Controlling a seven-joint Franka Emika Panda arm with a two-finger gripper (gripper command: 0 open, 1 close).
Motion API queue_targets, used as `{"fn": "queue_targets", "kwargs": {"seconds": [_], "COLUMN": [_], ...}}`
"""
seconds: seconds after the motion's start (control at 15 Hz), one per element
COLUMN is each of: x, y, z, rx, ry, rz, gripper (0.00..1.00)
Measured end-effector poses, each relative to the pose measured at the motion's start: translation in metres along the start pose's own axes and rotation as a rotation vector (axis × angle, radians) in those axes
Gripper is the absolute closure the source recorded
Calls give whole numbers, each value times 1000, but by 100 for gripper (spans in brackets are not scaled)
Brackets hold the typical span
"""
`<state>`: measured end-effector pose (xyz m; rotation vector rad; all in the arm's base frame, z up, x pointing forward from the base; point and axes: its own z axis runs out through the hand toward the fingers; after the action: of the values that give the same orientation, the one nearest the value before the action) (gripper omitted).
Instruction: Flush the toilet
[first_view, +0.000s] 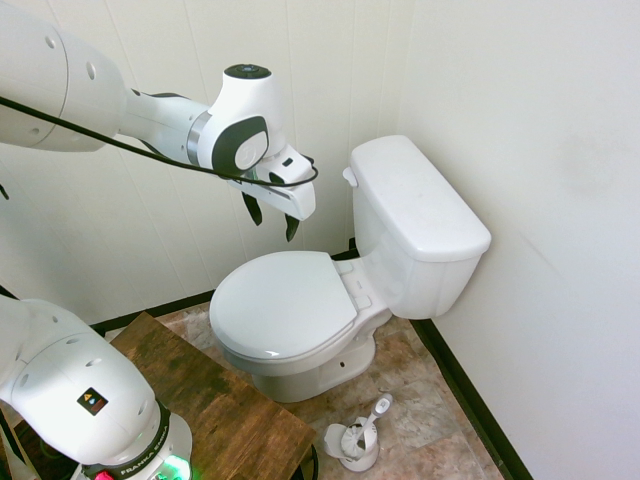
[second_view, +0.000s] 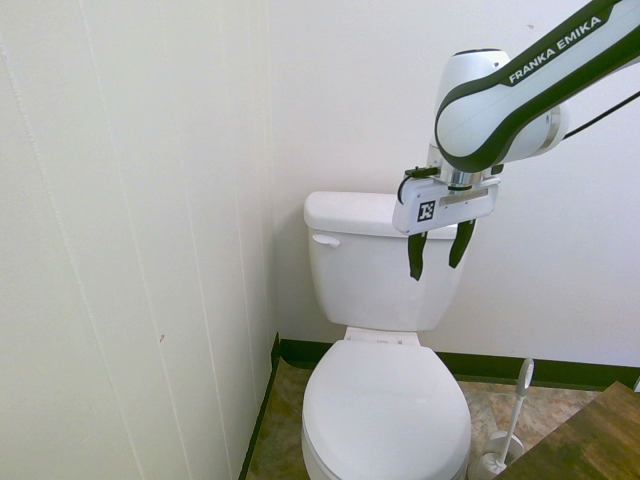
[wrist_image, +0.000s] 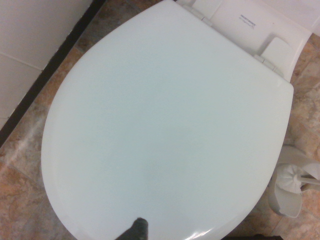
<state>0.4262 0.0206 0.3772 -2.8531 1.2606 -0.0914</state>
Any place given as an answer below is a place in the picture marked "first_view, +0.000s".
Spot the white toilet brush holder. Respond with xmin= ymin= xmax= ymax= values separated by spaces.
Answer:
xmin=322 ymin=422 xmax=380 ymax=472

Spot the white toilet seat lid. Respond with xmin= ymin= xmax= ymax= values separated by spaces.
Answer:
xmin=208 ymin=250 xmax=357 ymax=359

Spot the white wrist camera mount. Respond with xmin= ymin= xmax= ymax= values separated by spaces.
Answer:
xmin=253 ymin=144 xmax=316 ymax=187

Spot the white toilet brush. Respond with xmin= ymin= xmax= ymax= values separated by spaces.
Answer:
xmin=337 ymin=393 xmax=393 ymax=452

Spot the white toilet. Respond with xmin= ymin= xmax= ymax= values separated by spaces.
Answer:
xmin=89 ymin=237 xmax=535 ymax=480

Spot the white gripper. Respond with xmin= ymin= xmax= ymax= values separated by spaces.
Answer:
xmin=227 ymin=177 xmax=317 ymax=243

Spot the white toilet tank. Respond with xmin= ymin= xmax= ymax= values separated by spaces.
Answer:
xmin=351 ymin=182 xmax=485 ymax=320

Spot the white toilet tank lid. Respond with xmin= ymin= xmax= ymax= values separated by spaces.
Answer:
xmin=348 ymin=134 xmax=492 ymax=262

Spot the white toilet bowl base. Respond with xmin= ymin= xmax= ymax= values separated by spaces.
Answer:
xmin=222 ymin=253 xmax=392 ymax=404

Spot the black cable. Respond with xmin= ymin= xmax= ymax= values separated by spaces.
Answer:
xmin=0 ymin=95 xmax=320 ymax=187

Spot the brown wooden table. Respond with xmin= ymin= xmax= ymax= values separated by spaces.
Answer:
xmin=9 ymin=311 xmax=318 ymax=480

